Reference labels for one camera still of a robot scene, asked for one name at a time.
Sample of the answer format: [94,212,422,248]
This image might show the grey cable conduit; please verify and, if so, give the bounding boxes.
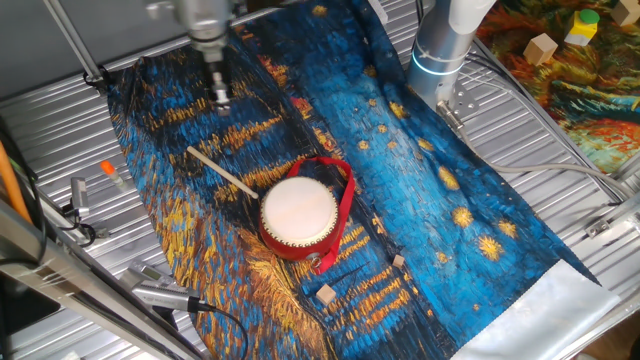
[436,99,632,197]

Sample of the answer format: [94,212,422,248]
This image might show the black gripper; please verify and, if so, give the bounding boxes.
[202,48,234,118]

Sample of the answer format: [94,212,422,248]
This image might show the silver digital scale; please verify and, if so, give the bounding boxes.
[119,259,175,291]

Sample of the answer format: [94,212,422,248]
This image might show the silver corner bracket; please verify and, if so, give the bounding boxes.
[584,192,640,239]

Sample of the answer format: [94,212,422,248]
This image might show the black camera cable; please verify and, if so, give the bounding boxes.
[197,301,250,360]

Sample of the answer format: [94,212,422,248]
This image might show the silver camera with black cable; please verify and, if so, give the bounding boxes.
[130,279,202,315]

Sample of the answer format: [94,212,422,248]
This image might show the yellow block green cap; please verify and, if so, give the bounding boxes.
[564,8,601,47]

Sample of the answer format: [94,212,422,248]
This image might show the black cables by frame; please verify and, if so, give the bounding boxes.
[0,114,50,267]

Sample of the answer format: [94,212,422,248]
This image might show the pale wooden block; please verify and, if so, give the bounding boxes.
[610,0,640,27]

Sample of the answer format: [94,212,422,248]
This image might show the orange pole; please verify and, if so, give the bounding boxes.
[0,139,34,226]

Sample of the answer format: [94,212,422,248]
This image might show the larger small wooden cube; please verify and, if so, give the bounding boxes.
[315,283,338,307]

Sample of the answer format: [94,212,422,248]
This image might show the big wooden cube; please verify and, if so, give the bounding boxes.
[523,32,559,67]

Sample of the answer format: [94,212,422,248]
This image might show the orange green painted cloth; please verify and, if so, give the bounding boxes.
[474,0,640,174]

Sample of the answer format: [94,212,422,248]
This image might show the wooden drumstick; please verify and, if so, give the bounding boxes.
[186,145,260,201]

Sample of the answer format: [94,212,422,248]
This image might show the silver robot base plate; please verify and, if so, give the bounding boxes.
[434,79,480,119]

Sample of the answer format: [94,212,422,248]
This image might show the white glue stick orange cap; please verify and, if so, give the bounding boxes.
[99,159,127,191]

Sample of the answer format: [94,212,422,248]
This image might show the blue yellow painted cloth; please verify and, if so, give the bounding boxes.
[107,0,621,360]

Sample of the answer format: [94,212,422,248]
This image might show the red drum white skin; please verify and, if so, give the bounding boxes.
[258,175,346,263]

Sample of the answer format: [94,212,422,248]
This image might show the thin metal rod with clamp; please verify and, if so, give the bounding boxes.
[42,0,110,96]

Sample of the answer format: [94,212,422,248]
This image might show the red drum strap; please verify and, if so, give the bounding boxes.
[285,156,357,276]

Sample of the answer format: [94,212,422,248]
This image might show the aluminium frame bar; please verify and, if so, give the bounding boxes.
[0,199,212,360]

